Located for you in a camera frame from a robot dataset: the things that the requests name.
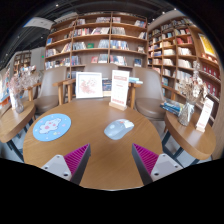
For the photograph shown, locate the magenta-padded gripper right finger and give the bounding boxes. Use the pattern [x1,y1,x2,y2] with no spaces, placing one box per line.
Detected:
[131,143,184,186]

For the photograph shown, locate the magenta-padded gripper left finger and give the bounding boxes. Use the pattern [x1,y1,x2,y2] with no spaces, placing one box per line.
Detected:
[41,143,92,186]

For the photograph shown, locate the grey computer mouse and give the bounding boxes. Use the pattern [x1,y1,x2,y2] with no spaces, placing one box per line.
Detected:
[103,118,135,141]

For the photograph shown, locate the round blue mouse pad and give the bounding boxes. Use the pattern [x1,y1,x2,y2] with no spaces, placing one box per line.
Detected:
[32,113,73,143]

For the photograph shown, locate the round wooden side table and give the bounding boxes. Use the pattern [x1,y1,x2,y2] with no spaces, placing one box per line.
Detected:
[161,109,217,168]
[0,99,37,163]

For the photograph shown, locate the stack of blue books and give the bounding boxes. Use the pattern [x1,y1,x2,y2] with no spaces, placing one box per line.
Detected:
[159,99,184,117]

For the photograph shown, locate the glass vase with dried flowers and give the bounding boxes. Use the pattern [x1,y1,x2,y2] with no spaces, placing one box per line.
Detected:
[176,61,206,127]

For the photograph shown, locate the brown padded wooden armchair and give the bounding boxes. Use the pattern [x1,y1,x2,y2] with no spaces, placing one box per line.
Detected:
[63,63,138,109]
[131,66,168,122]
[33,65,69,116]

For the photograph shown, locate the small white table sign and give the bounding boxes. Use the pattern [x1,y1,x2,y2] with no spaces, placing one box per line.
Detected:
[195,97,215,133]

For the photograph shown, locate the white framed floral picture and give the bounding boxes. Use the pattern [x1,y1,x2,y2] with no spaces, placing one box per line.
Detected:
[75,71,104,100]

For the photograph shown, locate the white sign on wooden base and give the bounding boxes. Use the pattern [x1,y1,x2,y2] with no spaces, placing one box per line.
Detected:
[108,69,131,112]

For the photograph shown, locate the dark blue book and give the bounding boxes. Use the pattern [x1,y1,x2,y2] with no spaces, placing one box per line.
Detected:
[102,78,113,98]

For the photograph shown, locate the teal books on armrest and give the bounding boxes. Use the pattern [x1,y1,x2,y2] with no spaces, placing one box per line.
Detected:
[128,76,144,85]

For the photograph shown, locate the curved wooden bookshelf with books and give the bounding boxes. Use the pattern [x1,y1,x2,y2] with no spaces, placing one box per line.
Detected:
[146,16,223,124]

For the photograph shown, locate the small distant wooden bookshelf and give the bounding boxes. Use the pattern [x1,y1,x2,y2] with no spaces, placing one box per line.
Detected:
[13,50,33,76]

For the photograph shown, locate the wide wooden bookshelf with books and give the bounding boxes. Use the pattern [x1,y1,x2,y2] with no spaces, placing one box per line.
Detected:
[44,11,149,79]

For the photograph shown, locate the white hanging ceiling banner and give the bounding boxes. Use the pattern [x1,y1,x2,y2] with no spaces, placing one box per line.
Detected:
[23,16,54,31]

